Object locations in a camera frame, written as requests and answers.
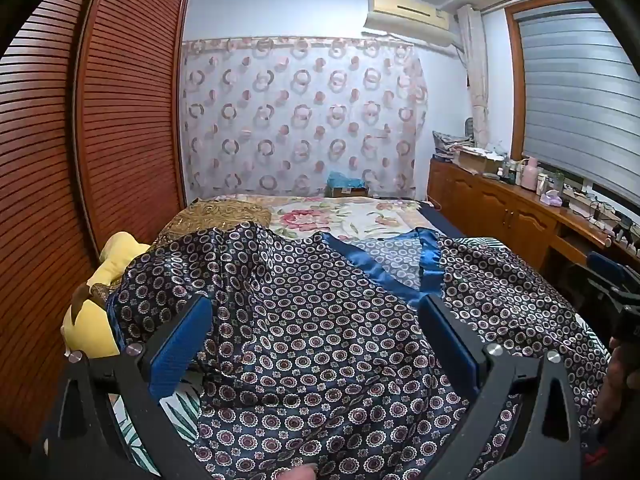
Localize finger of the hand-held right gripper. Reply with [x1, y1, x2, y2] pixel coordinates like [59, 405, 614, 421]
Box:
[586, 251, 640, 307]

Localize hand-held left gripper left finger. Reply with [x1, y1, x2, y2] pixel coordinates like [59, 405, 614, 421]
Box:
[30, 294, 215, 480]

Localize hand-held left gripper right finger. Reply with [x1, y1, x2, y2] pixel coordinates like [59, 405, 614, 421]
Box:
[417, 294, 583, 480]

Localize navy patterned satin garment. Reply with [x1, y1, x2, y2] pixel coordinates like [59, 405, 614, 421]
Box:
[105, 222, 608, 480]

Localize person's right hand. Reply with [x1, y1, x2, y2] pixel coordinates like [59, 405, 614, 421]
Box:
[599, 339, 640, 427]

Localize palm leaf bedsheet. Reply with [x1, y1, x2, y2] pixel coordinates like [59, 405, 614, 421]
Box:
[112, 235, 608, 480]

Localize yellow plush toy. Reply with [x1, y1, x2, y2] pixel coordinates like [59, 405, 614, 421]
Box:
[61, 231, 151, 361]

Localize pink thermos jug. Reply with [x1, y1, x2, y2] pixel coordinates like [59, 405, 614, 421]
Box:
[520, 156, 540, 191]

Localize navy blue bed mattress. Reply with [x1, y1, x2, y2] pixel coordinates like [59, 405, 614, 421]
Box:
[419, 199, 475, 242]

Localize wooden sideboard cabinet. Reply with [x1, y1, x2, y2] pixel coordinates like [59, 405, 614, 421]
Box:
[427, 156, 621, 273]

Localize gold patterned blanket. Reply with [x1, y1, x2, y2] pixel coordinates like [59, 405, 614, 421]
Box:
[157, 199, 273, 246]

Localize open cardboard box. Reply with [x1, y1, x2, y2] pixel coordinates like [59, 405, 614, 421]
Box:
[457, 149, 501, 175]

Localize floral bed quilt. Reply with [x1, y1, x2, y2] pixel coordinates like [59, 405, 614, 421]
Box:
[267, 196, 426, 256]

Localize grey window blind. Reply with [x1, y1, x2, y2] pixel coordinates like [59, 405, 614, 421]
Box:
[515, 0, 640, 211]

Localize small cardboard box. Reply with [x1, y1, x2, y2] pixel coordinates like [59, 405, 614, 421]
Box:
[326, 185, 371, 199]

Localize folded patterned bedding stack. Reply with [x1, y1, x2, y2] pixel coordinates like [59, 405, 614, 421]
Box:
[432, 130, 473, 163]

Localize tied floral window curtain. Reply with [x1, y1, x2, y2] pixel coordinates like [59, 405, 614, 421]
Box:
[457, 4, 491, 148]

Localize wooden louvered wardrobe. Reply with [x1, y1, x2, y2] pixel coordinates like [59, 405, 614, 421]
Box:
[0, 0, 193, 461]

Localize circle patterned sheer curtain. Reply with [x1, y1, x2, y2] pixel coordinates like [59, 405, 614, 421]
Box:
[181, 36, 430, 200]

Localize wooden window frame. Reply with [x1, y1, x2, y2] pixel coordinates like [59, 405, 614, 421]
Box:
[504, 0, 640, 213]

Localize wall air conditioner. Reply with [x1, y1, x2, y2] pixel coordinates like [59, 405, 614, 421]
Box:
[363, 0, 458, 47]

